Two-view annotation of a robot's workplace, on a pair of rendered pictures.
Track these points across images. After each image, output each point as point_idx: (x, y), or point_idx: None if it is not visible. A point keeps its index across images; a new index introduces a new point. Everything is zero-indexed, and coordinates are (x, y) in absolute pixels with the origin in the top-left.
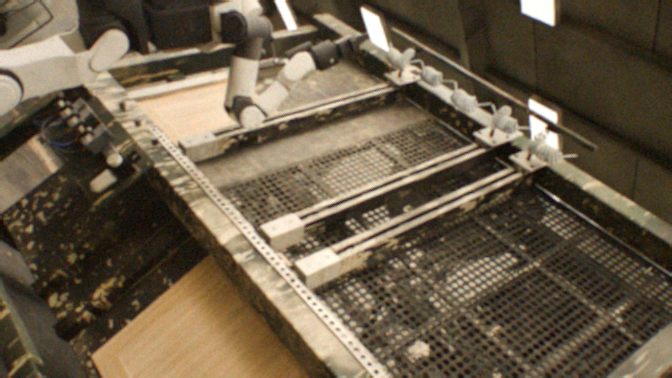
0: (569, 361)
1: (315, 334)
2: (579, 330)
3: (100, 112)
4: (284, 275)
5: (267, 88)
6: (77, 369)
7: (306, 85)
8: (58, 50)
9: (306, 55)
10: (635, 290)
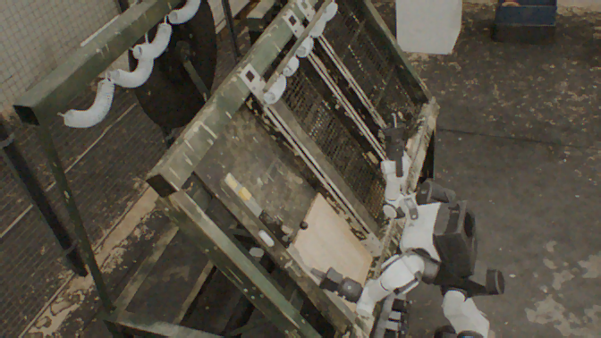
0: (383, 54)
1: (421, 156)
2: (370, 43)
3: (375, 325)
4: (411, 172)
5: (397, 190)
6: (276, 337)
7: (265, 187)
8: (469, 301)
9: (407, 160)
10: (343, 3)
